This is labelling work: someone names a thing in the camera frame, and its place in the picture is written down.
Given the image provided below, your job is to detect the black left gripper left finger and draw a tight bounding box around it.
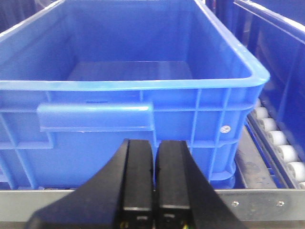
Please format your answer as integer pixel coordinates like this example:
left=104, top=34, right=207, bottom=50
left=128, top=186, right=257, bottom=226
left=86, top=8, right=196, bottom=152
left=25, top=139, right=153, bottom=229

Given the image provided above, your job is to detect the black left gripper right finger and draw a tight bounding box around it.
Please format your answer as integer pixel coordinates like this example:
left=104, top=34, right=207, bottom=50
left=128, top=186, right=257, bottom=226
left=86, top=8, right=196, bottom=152
left=155, top=140, right=246, bottom=229

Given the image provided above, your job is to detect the grey metal shelf front bar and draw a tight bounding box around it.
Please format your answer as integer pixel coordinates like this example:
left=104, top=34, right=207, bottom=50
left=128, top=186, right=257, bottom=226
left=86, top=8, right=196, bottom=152
left=0, top=188, right=305, bottom=222

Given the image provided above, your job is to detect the left blue shelf crate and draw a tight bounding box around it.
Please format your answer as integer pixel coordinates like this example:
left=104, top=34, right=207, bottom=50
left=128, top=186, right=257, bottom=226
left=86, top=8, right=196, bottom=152
left=0, top=0, right=270, bottom=190

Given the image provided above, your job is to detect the blue shelf crate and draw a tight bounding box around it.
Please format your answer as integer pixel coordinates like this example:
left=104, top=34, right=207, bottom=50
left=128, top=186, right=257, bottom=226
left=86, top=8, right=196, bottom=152
left=0, top=0, right=270, bottom=190
left=234, top=0, right=305, bottom=153

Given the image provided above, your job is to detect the middle blue shelf crate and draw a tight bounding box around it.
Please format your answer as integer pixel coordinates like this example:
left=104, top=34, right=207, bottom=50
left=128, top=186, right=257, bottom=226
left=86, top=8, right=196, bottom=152
left=234, top=0, right=305, bottom=153

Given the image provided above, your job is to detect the white roller conveyor track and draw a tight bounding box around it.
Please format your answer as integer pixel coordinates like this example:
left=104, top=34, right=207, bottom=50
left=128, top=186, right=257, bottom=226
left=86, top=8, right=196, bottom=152
left=247, top=99, right=305, bottom=190

